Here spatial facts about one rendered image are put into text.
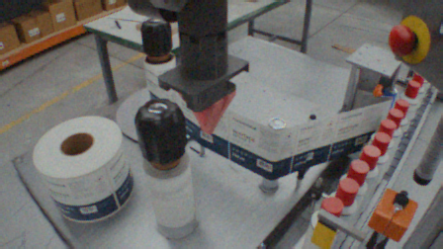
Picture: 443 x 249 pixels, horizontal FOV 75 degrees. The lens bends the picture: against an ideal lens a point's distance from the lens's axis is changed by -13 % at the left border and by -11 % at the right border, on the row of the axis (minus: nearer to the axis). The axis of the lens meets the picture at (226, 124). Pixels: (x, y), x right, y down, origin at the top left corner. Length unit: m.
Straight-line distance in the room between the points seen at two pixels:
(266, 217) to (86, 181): 0.38
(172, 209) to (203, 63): 0.34
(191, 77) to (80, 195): 0.41
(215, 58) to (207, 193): 0.46
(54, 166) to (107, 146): 0.12
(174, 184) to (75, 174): 0.21
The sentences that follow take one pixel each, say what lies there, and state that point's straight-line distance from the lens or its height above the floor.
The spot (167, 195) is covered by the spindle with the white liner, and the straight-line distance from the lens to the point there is 0.59.
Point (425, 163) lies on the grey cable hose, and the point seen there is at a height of 1.12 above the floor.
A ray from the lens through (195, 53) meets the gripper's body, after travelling 0.36.
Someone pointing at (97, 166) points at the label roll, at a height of 1.02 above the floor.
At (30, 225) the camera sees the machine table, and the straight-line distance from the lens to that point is 0.90.
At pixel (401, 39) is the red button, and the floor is 1.33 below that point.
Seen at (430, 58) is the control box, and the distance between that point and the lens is 0.42.
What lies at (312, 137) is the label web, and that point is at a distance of 0.72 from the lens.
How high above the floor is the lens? 1.47
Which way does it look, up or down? 38 degrees down
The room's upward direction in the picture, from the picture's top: straight up
